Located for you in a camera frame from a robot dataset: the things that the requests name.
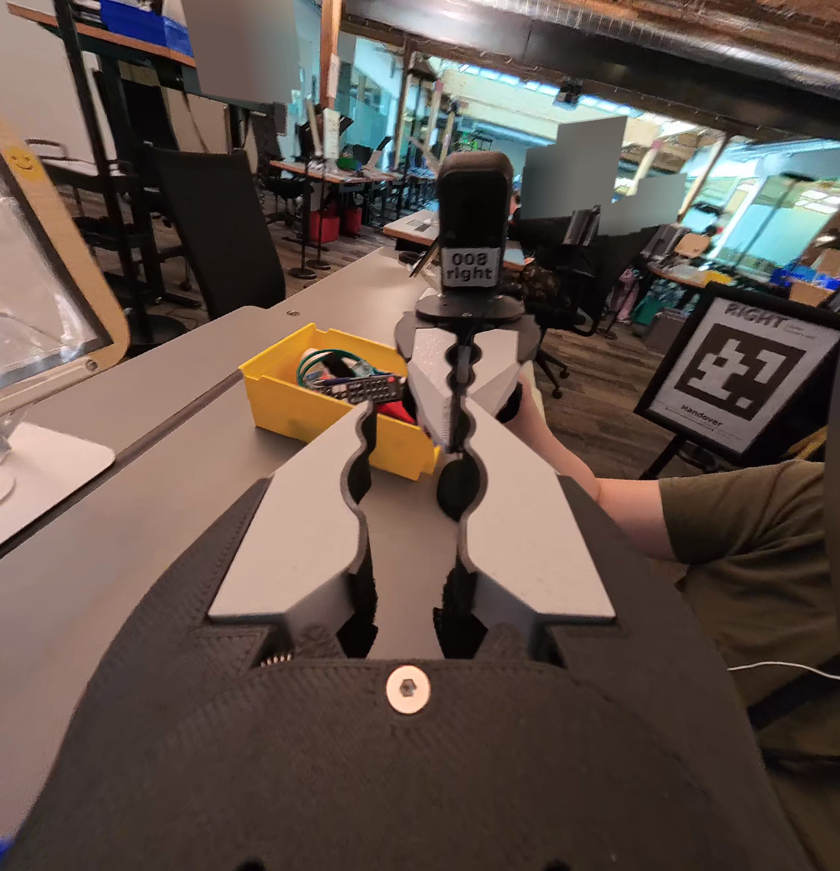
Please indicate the white panel base plate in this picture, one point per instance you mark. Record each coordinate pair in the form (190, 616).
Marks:
(32, 469)

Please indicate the wooden background desk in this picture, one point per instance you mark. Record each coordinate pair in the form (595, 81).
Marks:
(338, 173)

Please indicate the black metal shelf rack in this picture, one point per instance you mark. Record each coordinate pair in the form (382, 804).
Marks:
(113, 170)

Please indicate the cardboard box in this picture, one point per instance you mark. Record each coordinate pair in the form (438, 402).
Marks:
(811, 292)
(692, 246)

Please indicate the red small item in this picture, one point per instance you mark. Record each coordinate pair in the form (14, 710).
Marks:
(396, 412)

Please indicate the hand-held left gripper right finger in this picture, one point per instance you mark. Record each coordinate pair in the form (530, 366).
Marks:
(535, 544)

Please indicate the yellow plastic bin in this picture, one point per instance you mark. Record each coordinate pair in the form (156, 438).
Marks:
(283, 394)

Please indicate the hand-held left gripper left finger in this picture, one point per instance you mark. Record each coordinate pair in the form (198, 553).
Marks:
(297, 544)

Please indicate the person's olive shirt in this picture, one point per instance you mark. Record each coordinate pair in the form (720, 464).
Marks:
(753, 544)

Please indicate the wood-framed clear panel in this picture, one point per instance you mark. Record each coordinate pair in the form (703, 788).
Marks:
(32, 272)

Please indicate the blue shelf crate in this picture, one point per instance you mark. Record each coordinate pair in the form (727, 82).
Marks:
(140, 20)

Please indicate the framed marker sign on stand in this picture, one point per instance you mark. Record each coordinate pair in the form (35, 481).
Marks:
(740, 367)

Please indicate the red floor bin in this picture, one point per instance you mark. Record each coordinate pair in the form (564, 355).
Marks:
(352, 221)
(322, 226)

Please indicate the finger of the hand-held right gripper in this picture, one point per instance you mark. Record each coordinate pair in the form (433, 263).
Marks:
(494, 360)
(426, 367)

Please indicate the black office chair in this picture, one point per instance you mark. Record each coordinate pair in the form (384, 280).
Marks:
(222, 231)
(563, 286)

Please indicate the black remote control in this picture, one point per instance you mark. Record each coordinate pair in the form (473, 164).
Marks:
(365, 389)

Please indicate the person's right forearm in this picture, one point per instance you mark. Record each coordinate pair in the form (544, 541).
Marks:
(597, 490)

